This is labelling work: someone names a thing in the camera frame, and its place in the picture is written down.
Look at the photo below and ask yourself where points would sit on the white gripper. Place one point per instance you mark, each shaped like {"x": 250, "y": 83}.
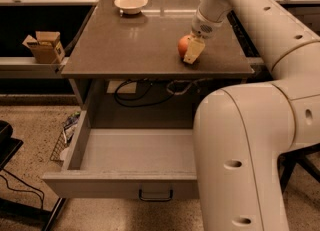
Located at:
{"x": 204, "y": 27}

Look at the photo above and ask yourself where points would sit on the red apple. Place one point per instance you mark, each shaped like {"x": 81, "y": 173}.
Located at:
{"x": 183, "y": 45}

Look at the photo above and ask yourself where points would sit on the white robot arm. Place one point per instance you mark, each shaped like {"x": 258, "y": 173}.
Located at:
{"x": 240, "y": 131}

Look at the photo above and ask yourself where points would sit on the grey counter cabinet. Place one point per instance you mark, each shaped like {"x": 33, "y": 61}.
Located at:
{"x": 127, "y": 73}

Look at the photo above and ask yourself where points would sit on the open grey drawer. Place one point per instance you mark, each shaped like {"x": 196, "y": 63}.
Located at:
{"x": 117, "y": 163}

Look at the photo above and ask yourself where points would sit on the white bowl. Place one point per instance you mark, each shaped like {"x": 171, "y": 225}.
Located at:
{"x": 130, "y": 7}

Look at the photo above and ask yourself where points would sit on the open cardboard box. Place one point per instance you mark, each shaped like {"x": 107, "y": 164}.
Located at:
{"x": 46, "y": 47}

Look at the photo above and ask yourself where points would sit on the wire basket with trash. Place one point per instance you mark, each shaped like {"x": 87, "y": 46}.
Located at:
{"x": 69, "y": 126}

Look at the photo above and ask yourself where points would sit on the black drawer handle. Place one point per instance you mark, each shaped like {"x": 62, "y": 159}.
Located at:
{"x": 155, "y": 197}

